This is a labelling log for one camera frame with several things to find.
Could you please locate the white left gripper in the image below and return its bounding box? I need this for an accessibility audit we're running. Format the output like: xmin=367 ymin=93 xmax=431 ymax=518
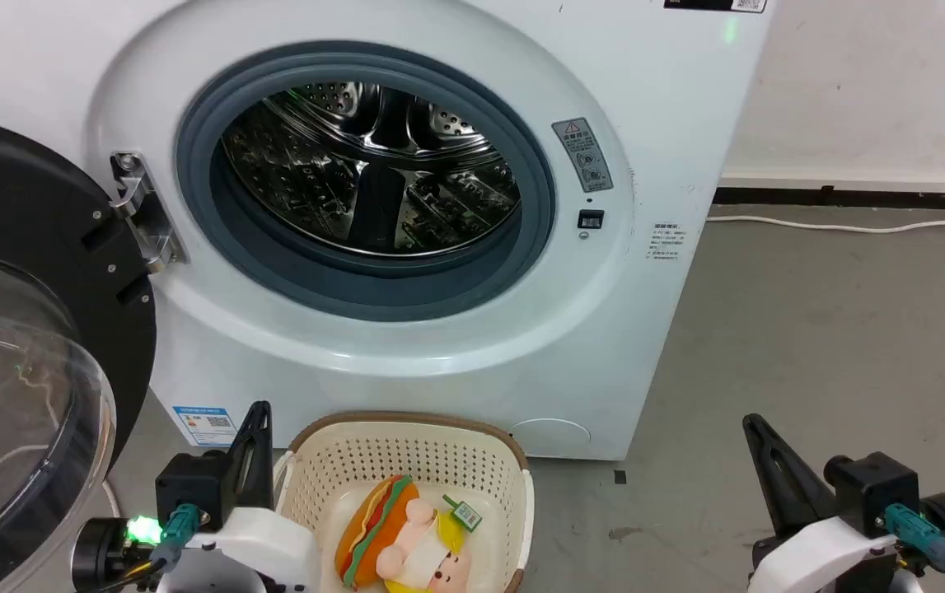
xmin=156 ymin=401 xmax=322 ymax=593

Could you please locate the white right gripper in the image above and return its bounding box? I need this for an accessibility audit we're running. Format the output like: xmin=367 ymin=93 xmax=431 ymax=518
xmin=741 ymin=413 xmax=905 ymax=593

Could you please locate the black washer door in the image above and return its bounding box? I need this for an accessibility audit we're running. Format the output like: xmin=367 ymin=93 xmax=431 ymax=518
xmin=0 ymin=113 xmax=158 ymax=593

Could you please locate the white front-load washing machine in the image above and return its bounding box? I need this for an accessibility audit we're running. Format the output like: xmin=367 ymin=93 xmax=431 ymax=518
xmin=0 ymin=0 xmax=776 ymax=462

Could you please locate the blue energy label sticker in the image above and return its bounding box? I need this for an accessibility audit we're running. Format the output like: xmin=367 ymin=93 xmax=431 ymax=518
xmin=172 ymin=404 xmax=240 ymax=447

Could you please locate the cream perforated laundry basket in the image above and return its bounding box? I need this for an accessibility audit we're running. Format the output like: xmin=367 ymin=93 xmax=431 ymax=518
xmin=274 ymin=411 xmax=536 ymax=593

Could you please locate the hamburger plush doll toy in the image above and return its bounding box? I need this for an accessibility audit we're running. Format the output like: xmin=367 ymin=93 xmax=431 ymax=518
xmin=334 ymin=474 xmax=474 ymax=593

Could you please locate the green tag with white label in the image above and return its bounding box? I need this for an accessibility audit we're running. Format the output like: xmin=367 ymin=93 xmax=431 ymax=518
xmin=442 ymin=494 xmax=484 ymax=532

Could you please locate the round filter cover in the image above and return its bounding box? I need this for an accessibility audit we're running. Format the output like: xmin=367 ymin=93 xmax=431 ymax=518
xmin=508 ymin=418 xmax=592 ymax=455

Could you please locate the small text sticker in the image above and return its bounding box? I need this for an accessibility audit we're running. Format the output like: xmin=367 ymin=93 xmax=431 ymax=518
xmin=648 ymin=222 xmax=688 ymax=264

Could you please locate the metal door hinge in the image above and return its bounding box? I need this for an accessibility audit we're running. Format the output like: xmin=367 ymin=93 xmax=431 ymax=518
xmin=110 ymin=151 xmax=189 ymax=275

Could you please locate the black baseboard strip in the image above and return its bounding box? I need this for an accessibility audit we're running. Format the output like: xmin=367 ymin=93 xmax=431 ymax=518
xmin=713 ymin=187 xmax=945 ymax=210

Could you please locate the stainless steel drum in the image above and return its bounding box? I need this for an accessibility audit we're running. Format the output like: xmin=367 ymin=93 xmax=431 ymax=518
xmin=220 ymin=80 xmax=522 ymax=258

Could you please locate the grey rubber door gasket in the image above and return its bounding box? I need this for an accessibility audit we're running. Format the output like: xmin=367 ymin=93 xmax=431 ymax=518
xmin=175 ymin=41 xmax=557 ymax=323

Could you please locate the grey warning sticker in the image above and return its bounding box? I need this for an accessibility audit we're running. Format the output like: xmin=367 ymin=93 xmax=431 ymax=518
xmin=552 ymin=117 xmax=614 ymax=194

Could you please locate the black top label sticker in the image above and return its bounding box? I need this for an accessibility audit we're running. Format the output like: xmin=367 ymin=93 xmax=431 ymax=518
xmin=663 ymin=0 xmax=769 ymax=14

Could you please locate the teal-plug left gripper cable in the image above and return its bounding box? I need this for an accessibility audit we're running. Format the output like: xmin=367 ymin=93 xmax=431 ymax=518
xmin=110 ymin=502 xmax=203 ymax=593

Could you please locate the teal-plug gripper cable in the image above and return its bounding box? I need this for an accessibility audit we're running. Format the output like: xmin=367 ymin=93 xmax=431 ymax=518
xmin=110 ymin=502 xmax=203 ymax=593
xmin=883 ymin=503 xmax=945 ymax=593

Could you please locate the teal-plug right gripper cable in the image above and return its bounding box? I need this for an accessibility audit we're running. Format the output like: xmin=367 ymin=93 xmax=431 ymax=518
xmin=883 ymin=503 xmax=945 ymax=593

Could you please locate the white floor cable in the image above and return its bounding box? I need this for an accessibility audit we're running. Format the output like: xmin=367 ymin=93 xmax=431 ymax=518
xmin=705 ymin=208 xmax=945 ymax=234

